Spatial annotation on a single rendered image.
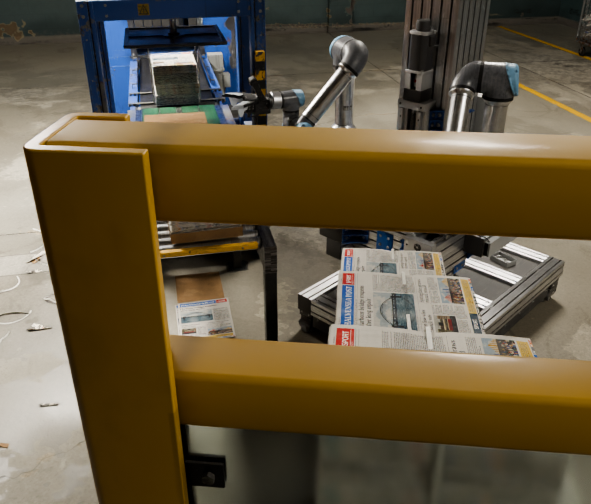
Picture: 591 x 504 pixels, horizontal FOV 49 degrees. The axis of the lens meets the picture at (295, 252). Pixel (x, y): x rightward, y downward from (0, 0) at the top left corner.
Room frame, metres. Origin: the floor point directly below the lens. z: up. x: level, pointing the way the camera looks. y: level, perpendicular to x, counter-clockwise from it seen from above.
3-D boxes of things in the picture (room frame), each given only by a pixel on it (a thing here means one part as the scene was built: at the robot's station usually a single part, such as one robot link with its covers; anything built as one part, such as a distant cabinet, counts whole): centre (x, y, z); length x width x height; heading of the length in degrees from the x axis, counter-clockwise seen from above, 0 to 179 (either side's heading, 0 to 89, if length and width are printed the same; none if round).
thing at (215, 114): (3.83, 0.69, 0.75); 0.70 x 0.65 x 0.10; 12
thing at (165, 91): (4.39, 0.81, 0.93); 0.38 x 0.30 x 0.26; 12
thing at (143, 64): (4.94, 0.92, 0.75); 1.53 x 0.64 x 0.10; 12
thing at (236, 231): (2.35, 0.37, 0.83); 0.29 x 0.16 x 0.04; 104
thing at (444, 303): (1.45, -0.30, 0.95); 0.38 x 0.29 x 0.23; 85
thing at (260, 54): (3.57, 0.19, 1.05); 0.05 x 0.05 x 0.45; 12
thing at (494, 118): (2.43, -0.76, 1.19); 0.15 x 0.12 x 0.55; 72
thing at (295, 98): (2.84, 0.02, 1.21); 0.11 x 0.08 x 0.09; 111
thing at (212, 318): (2.87, 0.48, 0.01); 0.37 x 0.28 x 0.01; 12
